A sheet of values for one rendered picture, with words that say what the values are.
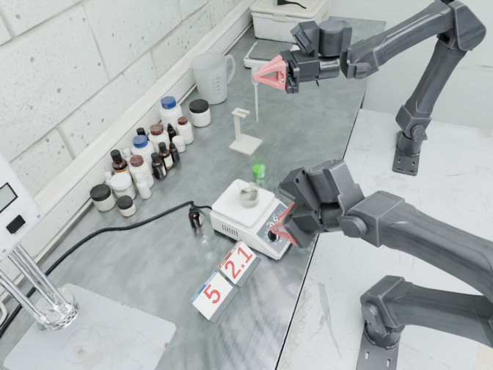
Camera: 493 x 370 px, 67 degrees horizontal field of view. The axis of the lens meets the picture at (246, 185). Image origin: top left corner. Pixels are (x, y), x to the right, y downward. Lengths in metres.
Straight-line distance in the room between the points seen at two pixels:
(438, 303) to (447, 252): 0.12
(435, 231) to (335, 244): 0.43
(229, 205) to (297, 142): 0.41
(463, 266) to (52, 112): 0.92
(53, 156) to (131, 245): 0.31
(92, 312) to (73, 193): 0.33
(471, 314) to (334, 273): 0.38
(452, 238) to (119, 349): 0.65
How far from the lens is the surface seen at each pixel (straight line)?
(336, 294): 0.89
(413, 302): 0.67
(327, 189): 0.65
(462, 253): 0.54
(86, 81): 1.13
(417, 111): 1.12
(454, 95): 2.30
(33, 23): 1.01
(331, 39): 0.90
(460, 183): 1.21
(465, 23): 1.02
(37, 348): 0.94
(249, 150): 1.18
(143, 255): 0.98
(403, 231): 0.58
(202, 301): 0.85
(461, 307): 0.62
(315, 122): 1.32
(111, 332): 0.89
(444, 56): 1.06
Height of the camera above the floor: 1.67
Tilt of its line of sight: 45 degrees down
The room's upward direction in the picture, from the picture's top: 4 degrees counter-clockwise
